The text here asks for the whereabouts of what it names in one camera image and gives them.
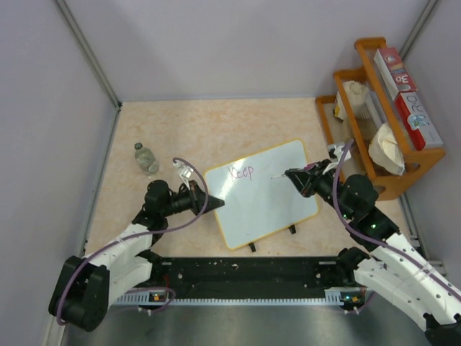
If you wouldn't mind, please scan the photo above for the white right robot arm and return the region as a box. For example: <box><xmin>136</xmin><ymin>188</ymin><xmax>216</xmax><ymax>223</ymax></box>
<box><xmin>285</xmin><ymin>161</ymin><xmax>460</xmax><ymax>345</ymax></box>

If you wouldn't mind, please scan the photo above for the orange wooden rack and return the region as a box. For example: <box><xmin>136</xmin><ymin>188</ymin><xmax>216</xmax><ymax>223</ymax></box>
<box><xmin>315</xmin><ymin>37</ymin><xmax>445</xmax><ymax>200</ymax></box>

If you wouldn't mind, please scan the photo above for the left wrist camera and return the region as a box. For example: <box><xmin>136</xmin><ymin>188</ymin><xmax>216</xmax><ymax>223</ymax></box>
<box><xmin>172</xmin><ymin>158</ymin><xmax>194</xmax><ymax>190</ymax></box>

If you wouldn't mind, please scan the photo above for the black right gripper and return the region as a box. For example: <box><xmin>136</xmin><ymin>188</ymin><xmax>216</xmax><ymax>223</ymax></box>
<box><xmin>286</xmin><ymin>158</ymin><xmax>354</xmax><ymax>220</ymax></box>

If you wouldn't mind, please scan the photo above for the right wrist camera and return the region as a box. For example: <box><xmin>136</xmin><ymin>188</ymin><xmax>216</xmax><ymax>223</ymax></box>
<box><xmin>323</xmin><ymin>142</ymin><xmax>345</xmax><ymax>174</ymax></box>

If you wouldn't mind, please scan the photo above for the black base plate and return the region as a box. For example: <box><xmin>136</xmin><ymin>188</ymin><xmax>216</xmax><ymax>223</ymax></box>
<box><xmin>136</xmin><ymin>257</ymin><xmax>359</xmax><ymax>300</ymax></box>

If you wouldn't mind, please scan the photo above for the clear plastic bottle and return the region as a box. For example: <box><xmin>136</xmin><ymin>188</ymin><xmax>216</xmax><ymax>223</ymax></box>
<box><xmin>134</xmin><ymin>142</ymin><xmax>158</xmax><ymax>174</ymax></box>

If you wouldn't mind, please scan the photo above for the black whiteboard clip upper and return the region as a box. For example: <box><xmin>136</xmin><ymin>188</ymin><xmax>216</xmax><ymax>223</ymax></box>
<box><xmin>288</xmin><ymin>224</ymin><xmax>297</xmax><ymax>234</ymax></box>

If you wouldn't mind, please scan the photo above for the red white box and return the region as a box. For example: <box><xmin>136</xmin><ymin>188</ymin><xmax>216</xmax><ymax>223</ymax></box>
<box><xmin>395</xmin><ymin>92</ymin><xmax>443</xmax><ymax>151</ymax></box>

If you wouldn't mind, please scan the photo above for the small yellow white box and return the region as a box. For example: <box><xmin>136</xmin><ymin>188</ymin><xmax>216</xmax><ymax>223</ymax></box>
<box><xmin>334</xmin><ymin>92</ymin><xmax>347</xmax><ymax>121</ymax></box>

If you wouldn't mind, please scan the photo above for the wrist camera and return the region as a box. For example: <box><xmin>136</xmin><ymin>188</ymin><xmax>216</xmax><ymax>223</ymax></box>
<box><xmin>172</xmin><ymin>158</ymin><xmax>194</xmax><ymax>190</ymax></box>
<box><xmin>323</xmin><ymin>142</ymin><xmax>345</xmax><ymax>174</ymax></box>

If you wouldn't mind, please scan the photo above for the yellow-framed whiteboard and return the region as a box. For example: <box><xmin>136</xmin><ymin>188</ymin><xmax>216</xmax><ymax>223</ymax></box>
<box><xmin>204</xmin><ymin>139</ymin><xmax>318</xmax><ymax>250</ymax></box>

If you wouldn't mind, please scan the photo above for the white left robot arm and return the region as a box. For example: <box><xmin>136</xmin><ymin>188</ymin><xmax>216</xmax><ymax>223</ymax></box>
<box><xmin>48</xmin><ymin>180</ymin><xmax>225</xmax><ymax>332</ymax></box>

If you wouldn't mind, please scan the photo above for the crumpled beige cloth front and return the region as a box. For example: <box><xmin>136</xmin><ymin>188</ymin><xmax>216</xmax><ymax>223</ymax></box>
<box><xmin>368</xmin><ymin>123</ymin><xmax>405</xmax><ymax>176</ymax></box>

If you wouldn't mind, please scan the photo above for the purple-capped whiteboard marker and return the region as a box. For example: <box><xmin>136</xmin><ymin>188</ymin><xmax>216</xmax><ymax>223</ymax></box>
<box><xmin>272</xmin><ymin>164</ymin><xmax>316</xmax><ymax>179</ymax></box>

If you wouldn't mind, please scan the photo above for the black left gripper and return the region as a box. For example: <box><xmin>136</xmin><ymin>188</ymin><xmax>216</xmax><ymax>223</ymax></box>
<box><xmin>161</xmin><ymin>180</ymin><xmax>223</xmax><ymax>218</ymax></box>

